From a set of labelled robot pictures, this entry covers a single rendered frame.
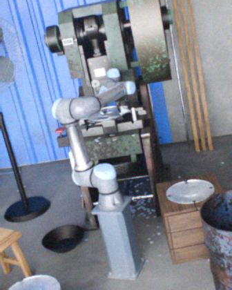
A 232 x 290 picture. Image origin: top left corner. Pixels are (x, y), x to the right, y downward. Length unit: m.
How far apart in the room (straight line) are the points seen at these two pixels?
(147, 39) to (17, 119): 2.26
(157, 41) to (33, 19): 1.90
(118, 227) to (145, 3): 1.29
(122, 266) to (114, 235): 0.21
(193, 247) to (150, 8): 1.40
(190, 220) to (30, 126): 2.42
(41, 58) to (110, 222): 2.23
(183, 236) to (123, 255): 0.36
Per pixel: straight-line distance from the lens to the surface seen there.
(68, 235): 3.33
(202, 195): 2.76
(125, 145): 3.10
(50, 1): 4.35
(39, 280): 2.43
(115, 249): 2.70
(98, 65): 3.12
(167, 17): 3.05
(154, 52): 2.77
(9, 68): 3.49
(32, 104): 4.58
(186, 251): 2.79
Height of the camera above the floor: 1.65
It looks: 19 degrees down
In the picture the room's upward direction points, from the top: 12 degrees counter-clockwise
